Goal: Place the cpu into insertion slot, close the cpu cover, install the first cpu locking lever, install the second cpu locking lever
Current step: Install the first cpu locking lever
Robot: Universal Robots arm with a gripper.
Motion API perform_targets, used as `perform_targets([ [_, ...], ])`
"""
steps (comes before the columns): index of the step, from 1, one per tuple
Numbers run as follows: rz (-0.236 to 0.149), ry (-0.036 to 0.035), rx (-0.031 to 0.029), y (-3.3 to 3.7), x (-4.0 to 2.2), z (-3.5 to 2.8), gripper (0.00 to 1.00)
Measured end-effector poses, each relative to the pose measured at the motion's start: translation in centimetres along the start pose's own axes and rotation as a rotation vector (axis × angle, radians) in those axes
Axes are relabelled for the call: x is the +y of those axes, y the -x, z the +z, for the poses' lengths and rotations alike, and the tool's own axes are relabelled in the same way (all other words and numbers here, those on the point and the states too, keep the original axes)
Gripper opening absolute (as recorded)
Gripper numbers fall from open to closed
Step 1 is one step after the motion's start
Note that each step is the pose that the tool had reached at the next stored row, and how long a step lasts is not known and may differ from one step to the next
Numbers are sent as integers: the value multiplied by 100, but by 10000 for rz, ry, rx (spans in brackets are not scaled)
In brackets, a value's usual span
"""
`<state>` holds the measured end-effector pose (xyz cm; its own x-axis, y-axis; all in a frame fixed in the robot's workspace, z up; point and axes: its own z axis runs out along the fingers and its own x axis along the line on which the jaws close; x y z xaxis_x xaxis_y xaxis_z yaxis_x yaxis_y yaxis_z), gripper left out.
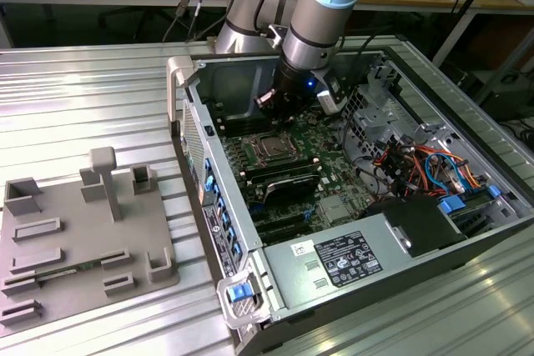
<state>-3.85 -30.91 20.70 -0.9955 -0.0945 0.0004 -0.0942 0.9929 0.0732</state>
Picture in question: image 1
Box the silver square CPU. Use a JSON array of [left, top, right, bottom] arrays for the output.
[[260, 137, 290, 158]]

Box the metal socket cover frame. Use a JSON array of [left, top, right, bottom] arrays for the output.
[[246, 133, 302, 167]]

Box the CPU socket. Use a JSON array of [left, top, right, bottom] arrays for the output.
[[244, 131, 305, 168]]

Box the black RAM slot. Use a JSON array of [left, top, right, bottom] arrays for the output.
[[248, 163, 321, 185], [241, 157, 314, 176]]

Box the black expansion slot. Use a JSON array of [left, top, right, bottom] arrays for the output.
[[254, 210, 309, 228], [258, 223, 313, 243]]

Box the grey open PC case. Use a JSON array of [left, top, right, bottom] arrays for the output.
[[165, 45, 534, 355]]

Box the silver drive cage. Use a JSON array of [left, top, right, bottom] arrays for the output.
[[342, 58, 460, 173]]

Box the green motherboard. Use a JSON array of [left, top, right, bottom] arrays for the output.
[[208, 97, 376, 244]]

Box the graphics card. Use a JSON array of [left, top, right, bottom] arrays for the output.
[[261, 172, 323, 208]]

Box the silver chipset heatsink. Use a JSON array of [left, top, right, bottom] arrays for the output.
[[319, 196, 350, 224]]

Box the black plastic shroud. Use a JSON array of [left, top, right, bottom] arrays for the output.
[[360, 196, 469, 259]]

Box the grey power supply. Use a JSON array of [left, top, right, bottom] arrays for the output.
[[261, 210, 418, 312]]

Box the hard disk in blue carrier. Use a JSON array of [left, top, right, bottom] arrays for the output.
[[437, 184, 521, 234]]

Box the black slanted pole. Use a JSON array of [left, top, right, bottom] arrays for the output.
[[431, 0, 508, 66]]

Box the blue case latch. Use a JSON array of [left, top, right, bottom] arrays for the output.
[[228, 284, 253, 303]]

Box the grey parts rack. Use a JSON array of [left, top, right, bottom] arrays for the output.
[[0, 146, 181, 328]]

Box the green RAM stick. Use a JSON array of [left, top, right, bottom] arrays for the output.
[[35, 261, 103, 278]]

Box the grey cable plug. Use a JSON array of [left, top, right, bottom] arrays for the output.
[[253, 88, 280, 110]]

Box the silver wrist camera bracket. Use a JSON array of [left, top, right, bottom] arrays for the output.
[[315, 68, 349, 116]]

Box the dark camera cable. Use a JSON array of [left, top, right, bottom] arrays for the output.
[[350, 35, 387, 97]]

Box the red black wire bundle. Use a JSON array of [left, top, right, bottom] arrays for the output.
[[374, 142, 415, 174]]

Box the black hanging cable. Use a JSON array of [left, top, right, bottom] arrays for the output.
[[162, 0, 212, 43], [185, 0, 216, 43]]

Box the orange wire bundle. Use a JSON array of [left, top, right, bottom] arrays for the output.
[[411, 145, 489, 190]]

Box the blue data cable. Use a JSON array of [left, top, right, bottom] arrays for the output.
[[424, 150, 466, 195]]

